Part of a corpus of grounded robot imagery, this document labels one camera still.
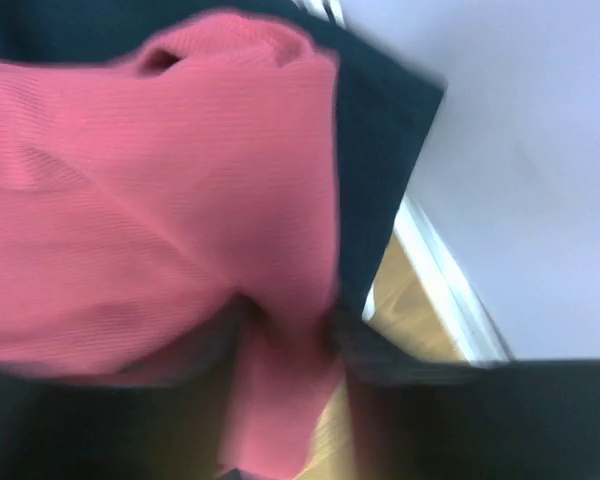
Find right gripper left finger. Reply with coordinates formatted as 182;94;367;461
0;299;250;479

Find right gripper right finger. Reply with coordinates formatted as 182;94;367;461
329;307;600;480

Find red tank top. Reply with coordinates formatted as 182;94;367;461
0;11;341;479

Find folded navy tank top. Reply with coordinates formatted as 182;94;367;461
0;0;444;310

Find folded white patterned garment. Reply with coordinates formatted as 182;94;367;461
293;0;346;28

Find aluminium frame rail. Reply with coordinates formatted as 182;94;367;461
362;194;511;366

